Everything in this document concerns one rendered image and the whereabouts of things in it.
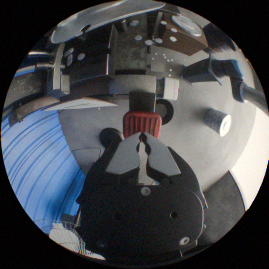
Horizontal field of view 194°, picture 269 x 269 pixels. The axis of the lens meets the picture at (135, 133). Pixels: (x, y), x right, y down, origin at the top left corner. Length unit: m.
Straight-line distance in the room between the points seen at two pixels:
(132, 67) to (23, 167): 1.47
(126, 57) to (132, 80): 0.07
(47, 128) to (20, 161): 0.69
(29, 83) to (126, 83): 0.39
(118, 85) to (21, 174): 1.46
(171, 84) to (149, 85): 0.08
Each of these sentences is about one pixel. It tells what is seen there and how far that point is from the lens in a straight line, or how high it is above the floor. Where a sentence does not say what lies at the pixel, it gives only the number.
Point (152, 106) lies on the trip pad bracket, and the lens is 0.18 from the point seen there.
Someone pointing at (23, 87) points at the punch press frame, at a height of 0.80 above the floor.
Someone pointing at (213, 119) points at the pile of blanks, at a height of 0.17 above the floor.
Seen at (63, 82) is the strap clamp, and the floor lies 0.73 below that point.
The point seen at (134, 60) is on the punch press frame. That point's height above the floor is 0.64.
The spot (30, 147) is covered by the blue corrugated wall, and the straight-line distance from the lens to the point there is 1.38.
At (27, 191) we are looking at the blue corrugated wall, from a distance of 1.56.
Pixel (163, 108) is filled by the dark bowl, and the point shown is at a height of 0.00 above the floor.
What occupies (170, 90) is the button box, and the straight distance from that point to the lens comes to 0.28.
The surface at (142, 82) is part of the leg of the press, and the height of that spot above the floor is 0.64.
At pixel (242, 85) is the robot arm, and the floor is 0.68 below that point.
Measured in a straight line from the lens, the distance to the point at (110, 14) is 0.21.
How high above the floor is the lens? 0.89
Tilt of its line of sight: 62 degrees down
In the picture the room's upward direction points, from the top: 175 degrees counter-clockwise
